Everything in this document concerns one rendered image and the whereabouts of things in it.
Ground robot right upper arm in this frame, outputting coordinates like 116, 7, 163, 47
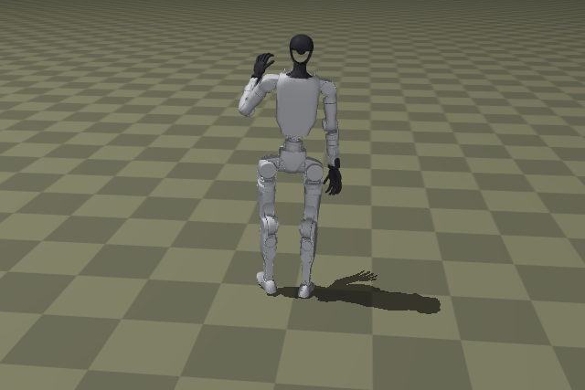
319, 78, 337, 132

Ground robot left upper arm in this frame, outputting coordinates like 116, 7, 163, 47
238, 74, 280, 117

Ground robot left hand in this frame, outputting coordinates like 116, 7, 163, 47
251, 53, 274, 85

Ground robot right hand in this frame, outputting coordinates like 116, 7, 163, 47
323, 158, 342, 195

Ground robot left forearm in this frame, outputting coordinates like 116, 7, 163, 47
238, 78, 258, 111

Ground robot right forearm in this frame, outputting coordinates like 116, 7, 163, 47
325, 118, 340, 166

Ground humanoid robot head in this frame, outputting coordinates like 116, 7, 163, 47
286, 35, 314, 79

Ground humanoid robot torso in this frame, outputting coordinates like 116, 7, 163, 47
276, 69, 321, 174

